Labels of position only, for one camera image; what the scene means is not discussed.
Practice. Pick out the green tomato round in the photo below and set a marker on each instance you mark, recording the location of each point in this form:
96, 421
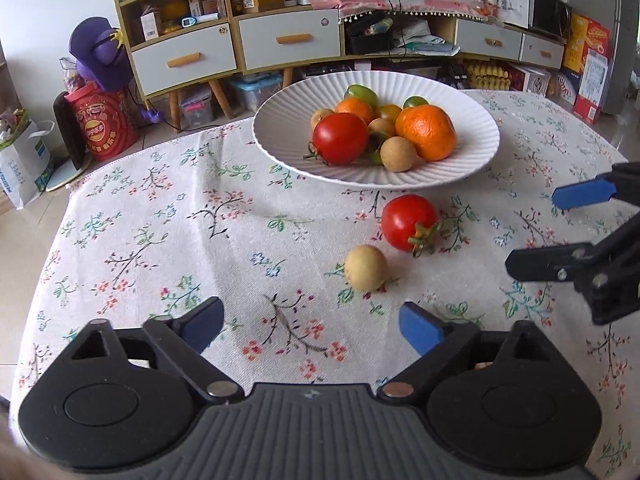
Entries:
415, 101

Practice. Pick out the red tomato with stem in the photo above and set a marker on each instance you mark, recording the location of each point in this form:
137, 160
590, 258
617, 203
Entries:
409, 223

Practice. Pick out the wooden cabinet with drawers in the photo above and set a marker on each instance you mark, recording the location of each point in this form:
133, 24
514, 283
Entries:
173, 45

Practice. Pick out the large orange mandarin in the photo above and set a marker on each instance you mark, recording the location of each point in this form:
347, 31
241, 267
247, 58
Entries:
430, 129

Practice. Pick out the small orange mandarin back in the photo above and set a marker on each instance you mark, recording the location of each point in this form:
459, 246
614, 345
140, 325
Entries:
357, 107

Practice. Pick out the purple plush toy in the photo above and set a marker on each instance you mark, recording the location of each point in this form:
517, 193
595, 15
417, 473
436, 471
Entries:
100, 54

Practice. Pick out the red snack bucket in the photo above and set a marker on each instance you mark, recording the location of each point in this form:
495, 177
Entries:
104, 119

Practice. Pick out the white ribbed plate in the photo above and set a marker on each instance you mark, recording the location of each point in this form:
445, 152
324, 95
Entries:
281, 129

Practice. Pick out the microwave oven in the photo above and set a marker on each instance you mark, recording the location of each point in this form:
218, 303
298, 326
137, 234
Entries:
545, 17

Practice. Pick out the red tomato in plate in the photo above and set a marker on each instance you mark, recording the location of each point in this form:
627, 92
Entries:
340, 138

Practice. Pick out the green tomato oval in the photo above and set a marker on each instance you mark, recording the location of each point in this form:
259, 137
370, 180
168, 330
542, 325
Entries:
362, 93

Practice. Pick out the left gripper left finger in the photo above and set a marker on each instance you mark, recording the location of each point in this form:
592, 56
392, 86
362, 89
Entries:
178, 344

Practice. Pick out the brown longan fruit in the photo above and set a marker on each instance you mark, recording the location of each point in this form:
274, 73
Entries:
365, 268

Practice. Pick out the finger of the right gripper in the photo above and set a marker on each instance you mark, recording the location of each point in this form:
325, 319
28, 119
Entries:
559, 263
583, 194

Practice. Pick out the yellow orange tomato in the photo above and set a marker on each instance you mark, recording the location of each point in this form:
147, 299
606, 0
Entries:
389, 112

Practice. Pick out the brown longan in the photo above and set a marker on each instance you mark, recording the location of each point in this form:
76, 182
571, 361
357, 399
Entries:
319, 115
397, 154

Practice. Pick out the pink cloth on shelf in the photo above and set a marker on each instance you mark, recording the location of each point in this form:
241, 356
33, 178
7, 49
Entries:
350, 8

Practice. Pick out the floral tablecloth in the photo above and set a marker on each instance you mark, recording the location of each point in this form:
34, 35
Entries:
158, 232

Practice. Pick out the white paper bag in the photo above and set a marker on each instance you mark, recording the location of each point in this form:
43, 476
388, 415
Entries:
26, 164

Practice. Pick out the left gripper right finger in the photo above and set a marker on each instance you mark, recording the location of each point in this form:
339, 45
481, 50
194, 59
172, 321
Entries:
440, 346

